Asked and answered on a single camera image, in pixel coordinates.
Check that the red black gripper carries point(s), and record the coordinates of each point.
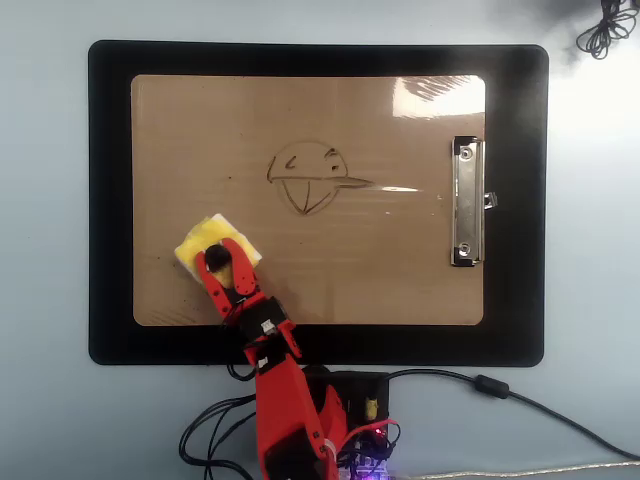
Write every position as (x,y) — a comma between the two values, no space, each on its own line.
(260,317)

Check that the yellow sponge with black knob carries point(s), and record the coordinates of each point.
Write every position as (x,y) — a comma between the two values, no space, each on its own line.
(215,230)

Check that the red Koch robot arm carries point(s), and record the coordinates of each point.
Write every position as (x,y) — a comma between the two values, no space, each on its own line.
(280,400)

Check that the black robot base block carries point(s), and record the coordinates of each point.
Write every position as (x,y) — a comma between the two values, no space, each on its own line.
(360,385)

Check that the brown clipboard board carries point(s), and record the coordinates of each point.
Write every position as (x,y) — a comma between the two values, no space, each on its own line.
(225,125)

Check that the controller circuit board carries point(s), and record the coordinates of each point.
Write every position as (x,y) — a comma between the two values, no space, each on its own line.
(370,462)

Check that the black rectangular desk mat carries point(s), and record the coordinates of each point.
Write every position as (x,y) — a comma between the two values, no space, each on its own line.
(110,200)

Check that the silver metal clipboard clip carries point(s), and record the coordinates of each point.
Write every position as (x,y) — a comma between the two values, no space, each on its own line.
(467,200)

